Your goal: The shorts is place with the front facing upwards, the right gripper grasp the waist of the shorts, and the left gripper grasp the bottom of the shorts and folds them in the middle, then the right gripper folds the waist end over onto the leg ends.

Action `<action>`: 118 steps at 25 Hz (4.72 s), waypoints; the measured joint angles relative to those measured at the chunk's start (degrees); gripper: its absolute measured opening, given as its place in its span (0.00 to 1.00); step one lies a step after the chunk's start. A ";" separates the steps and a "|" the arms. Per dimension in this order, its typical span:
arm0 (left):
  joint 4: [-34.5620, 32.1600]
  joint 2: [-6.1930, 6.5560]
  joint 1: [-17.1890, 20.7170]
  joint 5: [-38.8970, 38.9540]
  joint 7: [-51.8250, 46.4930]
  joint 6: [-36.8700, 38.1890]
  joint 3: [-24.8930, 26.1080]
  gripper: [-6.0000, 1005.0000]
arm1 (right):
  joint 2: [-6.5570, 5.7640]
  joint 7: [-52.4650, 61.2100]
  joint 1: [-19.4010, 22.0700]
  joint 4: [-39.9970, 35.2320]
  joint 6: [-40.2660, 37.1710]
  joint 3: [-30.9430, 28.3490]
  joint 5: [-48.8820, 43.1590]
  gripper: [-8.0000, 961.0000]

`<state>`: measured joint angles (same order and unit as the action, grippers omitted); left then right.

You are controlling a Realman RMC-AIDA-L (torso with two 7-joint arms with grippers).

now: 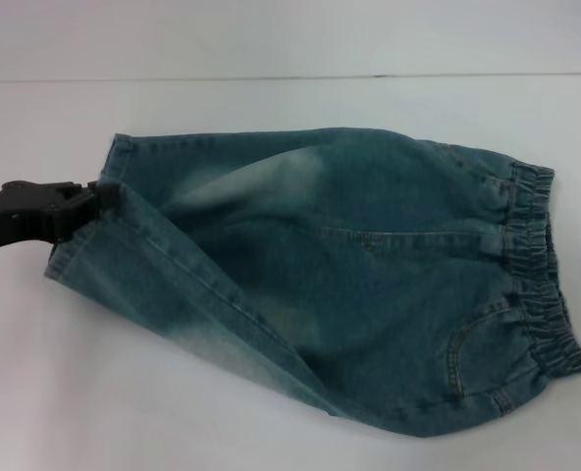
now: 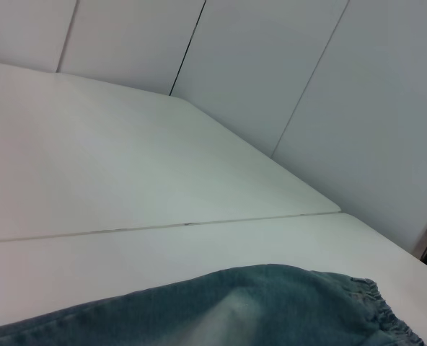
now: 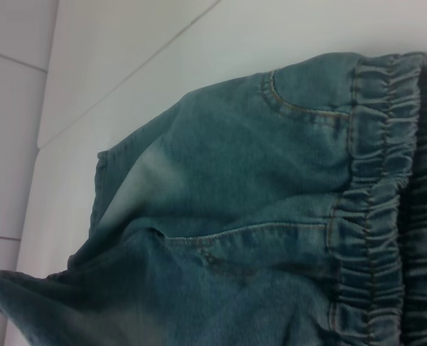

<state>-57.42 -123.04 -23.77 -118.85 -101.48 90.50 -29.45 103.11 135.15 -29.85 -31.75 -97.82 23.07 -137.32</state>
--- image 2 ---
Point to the blue denim shorts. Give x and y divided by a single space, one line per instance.
235 310

